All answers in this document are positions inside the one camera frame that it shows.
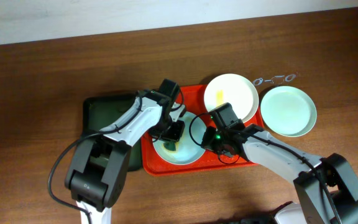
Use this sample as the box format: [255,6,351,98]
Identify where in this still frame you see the pale green plate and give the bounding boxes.
[260,86,317,137]

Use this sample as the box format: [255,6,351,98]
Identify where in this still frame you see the red plastic tray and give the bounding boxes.
[141,85,253,176]

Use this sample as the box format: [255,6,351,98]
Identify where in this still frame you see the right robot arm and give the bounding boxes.
[201,103,358,223]

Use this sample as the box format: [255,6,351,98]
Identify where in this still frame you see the green and yellow sponge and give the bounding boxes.
[163,142,177,152]

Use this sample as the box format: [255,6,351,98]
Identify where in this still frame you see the light blue plate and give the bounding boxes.
[153,112,206,166]

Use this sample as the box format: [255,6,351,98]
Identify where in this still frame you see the cream white plate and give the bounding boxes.
[204,73,259,123]

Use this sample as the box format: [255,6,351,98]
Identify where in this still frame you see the dark green plastic tray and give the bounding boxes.
[81,94,135,171]

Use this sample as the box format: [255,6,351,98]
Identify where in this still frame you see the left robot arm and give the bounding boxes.
[65,79,186,223]

